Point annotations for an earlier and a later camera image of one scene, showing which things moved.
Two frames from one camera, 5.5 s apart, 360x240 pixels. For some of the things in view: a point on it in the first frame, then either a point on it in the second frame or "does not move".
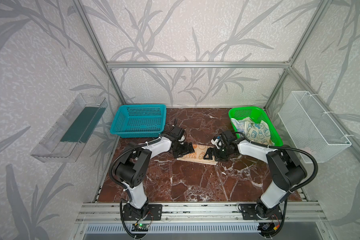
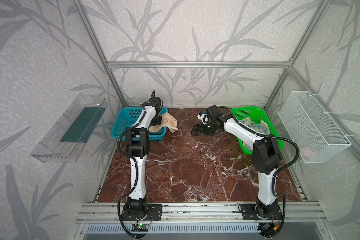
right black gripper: [219, 150] → [200, 128]
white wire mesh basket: [310, 128] does not move
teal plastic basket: [146, 121] does not move
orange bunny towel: [200, 151] → [168, 121]
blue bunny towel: [259, 132] does not move
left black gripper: [181, 147] → [157, 119]
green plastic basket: [256, 114] does not move
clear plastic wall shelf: [64, 142] does not move
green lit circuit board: [140, 227] does not move
